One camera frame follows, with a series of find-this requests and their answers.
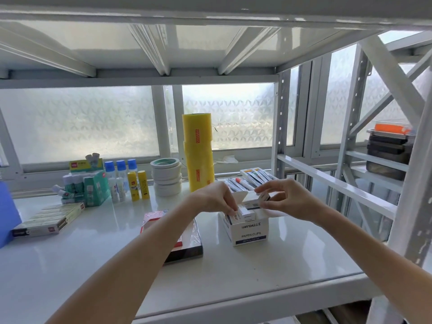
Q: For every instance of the person's left hand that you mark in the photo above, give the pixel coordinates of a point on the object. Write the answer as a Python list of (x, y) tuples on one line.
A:
[(211, 199)]

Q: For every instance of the person's right hand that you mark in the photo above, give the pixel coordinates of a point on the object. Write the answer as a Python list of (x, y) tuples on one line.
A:
[(298, 200)]

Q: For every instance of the person's left thumb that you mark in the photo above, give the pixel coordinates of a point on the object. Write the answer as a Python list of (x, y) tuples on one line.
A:
[(228, 208)]

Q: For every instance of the person's right thumb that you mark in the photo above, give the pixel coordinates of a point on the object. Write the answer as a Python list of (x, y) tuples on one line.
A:
[(271, 205)]

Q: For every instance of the small white clip box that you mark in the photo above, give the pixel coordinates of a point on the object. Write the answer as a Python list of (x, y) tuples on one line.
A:
[(244, 214), (258, 199)]

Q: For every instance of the person's left forearm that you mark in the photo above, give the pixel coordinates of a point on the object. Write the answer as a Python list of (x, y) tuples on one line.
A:
[(135, 263)]

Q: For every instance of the person's right forearm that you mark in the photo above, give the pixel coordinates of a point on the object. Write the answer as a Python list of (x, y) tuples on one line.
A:
[(374, 259)]

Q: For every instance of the white box of pens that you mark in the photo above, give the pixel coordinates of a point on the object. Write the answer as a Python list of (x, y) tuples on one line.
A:
[(238, 184), (258, 175)]

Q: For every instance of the white paper clip carton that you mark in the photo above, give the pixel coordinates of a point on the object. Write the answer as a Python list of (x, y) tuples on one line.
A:
[(249, 231)]

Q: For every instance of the crumpled white cloth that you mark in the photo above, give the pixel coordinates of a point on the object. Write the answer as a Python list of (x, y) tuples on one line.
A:
[(226, 159)]

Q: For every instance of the black notebook stack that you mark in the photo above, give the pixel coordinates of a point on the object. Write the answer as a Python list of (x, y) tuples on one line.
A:
[(190, 249)]

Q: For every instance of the yellow film roll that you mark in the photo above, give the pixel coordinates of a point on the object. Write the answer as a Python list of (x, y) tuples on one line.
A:
[(198, 151)]

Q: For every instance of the red white wrapped packet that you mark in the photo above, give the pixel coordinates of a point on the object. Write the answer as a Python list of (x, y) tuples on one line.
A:
[(153, 219)]

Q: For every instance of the white tape roll green core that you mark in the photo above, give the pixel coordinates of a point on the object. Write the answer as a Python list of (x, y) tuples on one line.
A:
[(165, 163)]

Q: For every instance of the yellow glue stick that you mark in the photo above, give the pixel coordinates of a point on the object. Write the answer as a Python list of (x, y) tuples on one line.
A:
[(133, 187), (144, 185)]

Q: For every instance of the white metal shelf rack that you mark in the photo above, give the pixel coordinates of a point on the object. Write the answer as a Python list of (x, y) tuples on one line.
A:
[(209, 295), (379, 160)]

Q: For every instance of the blue-capped glue bottle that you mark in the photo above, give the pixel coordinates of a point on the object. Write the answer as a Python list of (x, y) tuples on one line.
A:
[(132, 165), (121, 168), (110, 172)]

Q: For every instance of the small white glue stick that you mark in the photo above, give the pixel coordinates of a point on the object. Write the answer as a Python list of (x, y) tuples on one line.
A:
[(113, 190), (120, 188)]

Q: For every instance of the black plastic tray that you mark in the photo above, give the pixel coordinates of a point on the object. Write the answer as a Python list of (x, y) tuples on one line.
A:
[(388, 138), (388, 152)]

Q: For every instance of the green glue stick display box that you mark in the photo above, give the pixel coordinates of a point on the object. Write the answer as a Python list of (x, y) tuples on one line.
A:
[(96, 190)]

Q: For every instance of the clear container orange lid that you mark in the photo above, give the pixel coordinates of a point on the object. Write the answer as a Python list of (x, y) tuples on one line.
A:
[(393, 128)]

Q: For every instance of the frosted glass window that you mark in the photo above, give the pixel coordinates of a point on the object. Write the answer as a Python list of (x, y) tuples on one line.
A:
[(84, 124)]

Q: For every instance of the loose white glue stick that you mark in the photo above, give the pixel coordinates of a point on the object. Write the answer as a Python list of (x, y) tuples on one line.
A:
[(62, 192)]

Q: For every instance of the flat beige stationery box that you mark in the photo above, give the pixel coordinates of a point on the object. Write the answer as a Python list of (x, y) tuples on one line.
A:
[(47, 219)]

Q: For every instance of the blue folder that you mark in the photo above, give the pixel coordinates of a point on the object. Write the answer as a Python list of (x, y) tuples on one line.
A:
[(8, 215)]

